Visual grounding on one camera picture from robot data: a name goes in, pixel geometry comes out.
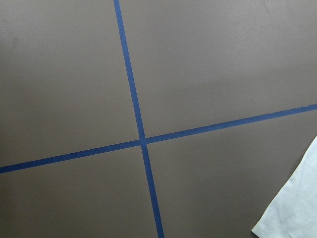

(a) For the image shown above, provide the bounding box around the cream long-sleeve cat shirt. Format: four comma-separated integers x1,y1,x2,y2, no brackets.
252,139,317,238

